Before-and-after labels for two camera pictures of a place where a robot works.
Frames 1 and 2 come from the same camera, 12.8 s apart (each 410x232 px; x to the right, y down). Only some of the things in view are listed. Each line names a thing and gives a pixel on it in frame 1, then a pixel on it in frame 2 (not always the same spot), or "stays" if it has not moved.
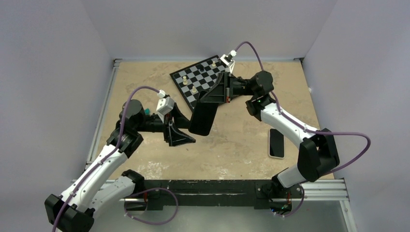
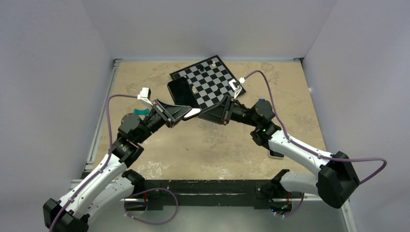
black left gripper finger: [176, 137] → [175, 112]
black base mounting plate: [262, 194] stays
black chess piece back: [200, 66] stays
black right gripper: [222, 91] → [222, 113]
